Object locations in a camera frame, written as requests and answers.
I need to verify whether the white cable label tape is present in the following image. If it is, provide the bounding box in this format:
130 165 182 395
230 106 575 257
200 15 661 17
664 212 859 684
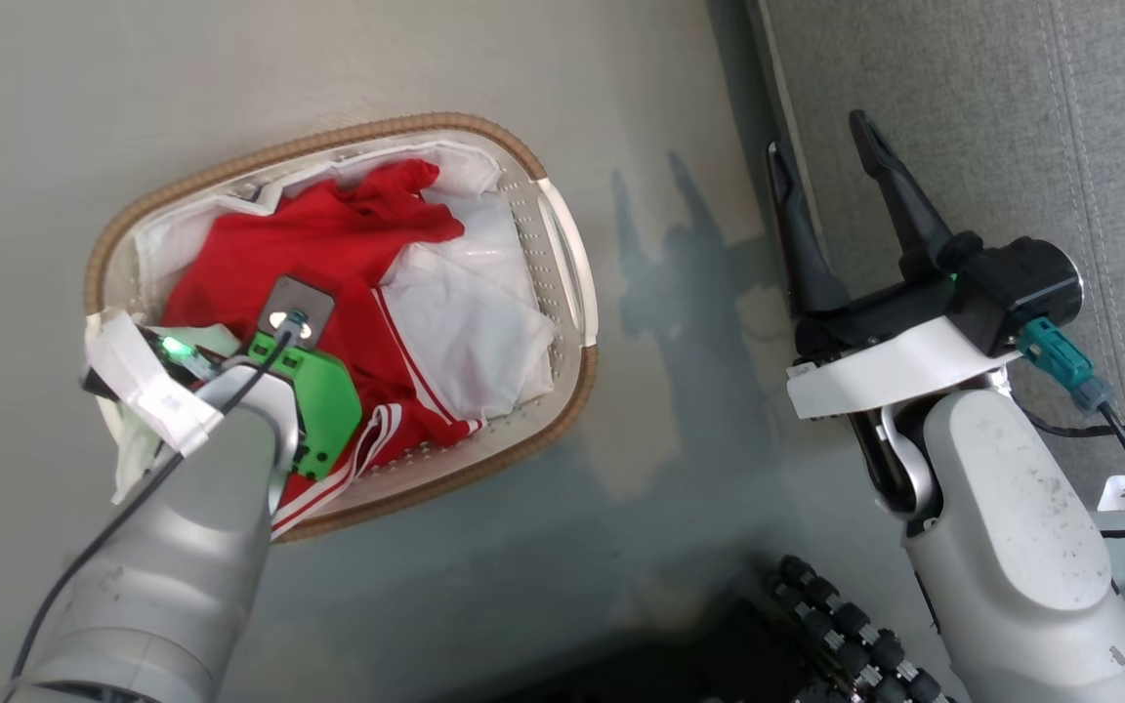
84 310 225 458

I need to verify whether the white laundry basket brown rim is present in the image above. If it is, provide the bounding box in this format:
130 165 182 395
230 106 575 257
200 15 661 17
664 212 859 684
84 111 601 545

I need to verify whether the teal connector right gripper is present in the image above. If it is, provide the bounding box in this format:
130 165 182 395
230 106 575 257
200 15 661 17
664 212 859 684
1016 316 1116 417

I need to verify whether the grey fabric sofa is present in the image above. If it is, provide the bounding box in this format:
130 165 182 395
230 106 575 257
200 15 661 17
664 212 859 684
746 0 1125 514

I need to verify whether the white cloth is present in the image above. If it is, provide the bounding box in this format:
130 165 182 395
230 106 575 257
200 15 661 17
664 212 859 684
133 140 540 323

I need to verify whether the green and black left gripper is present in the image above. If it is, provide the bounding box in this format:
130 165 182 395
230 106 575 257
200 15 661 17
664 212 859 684
84 276 364 480

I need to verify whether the red and white sports jersey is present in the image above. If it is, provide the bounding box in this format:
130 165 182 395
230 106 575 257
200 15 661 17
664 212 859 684
160 159 560 540

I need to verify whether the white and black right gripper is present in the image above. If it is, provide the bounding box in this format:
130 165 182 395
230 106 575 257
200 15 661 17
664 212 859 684
766 109 1083 422

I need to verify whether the black roller omni wheel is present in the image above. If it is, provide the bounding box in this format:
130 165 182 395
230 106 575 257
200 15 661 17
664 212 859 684
766 554 956 703

